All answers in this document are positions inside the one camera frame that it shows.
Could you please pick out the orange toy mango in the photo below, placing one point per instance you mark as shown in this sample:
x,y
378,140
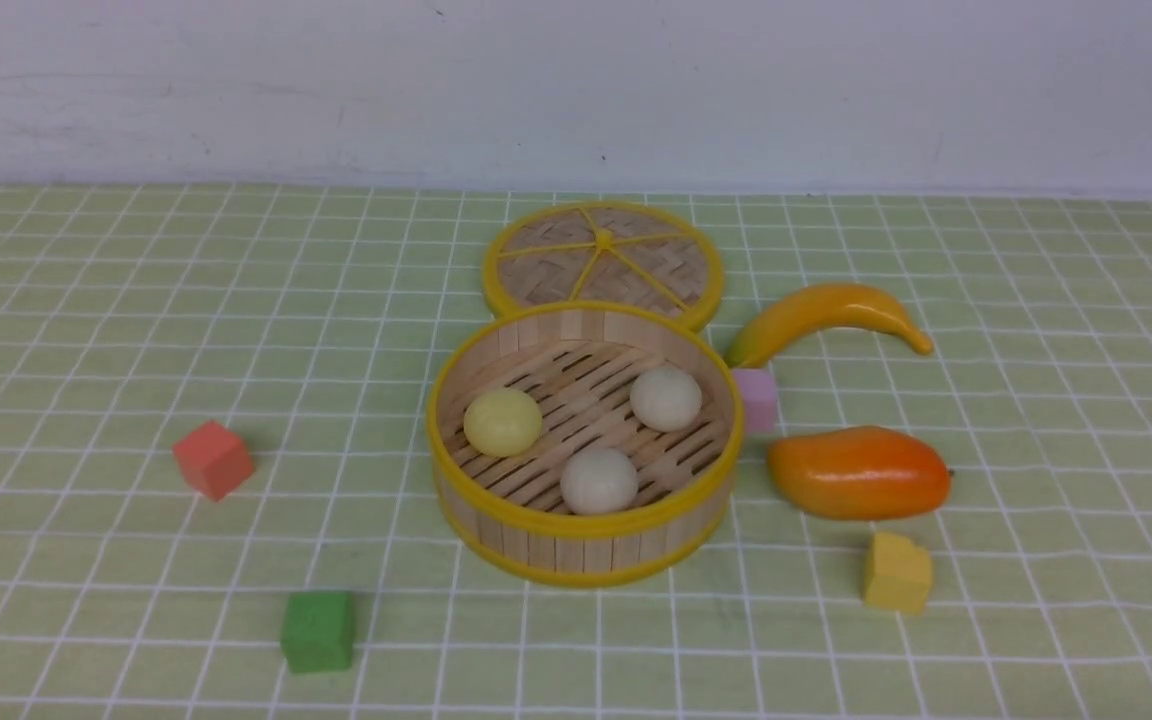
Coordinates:
x,y
859,474

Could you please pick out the green cube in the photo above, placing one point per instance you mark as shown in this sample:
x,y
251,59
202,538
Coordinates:
x,y
318,632

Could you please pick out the white bun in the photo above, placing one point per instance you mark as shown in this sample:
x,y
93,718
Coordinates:
x,y
598,480
666,399

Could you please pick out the yellow toy banana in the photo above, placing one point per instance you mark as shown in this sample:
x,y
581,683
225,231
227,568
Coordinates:
x,y
819,307

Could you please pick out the yellow block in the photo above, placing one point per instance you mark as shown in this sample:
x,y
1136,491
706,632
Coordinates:
x,y
898,574

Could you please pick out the bamboo steamer tray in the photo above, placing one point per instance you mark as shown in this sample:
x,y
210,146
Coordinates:
x,y
577,361

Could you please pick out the yellow bun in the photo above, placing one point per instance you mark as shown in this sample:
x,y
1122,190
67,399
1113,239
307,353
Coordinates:
x,y
502,422

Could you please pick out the white bun front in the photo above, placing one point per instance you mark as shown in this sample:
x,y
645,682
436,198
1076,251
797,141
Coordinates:
x,y
598,480

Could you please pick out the pink cube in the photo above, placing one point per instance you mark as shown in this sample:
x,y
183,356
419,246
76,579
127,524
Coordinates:
x,y
760,400

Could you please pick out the bamboo steamer lid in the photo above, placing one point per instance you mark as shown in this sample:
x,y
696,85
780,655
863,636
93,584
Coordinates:
x,y
606,251

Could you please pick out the green checkered tablecloth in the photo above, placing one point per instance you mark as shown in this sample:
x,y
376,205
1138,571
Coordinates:
x,y
311,321

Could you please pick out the red cube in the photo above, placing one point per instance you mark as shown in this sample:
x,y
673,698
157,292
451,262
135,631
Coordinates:
x,y
213,460

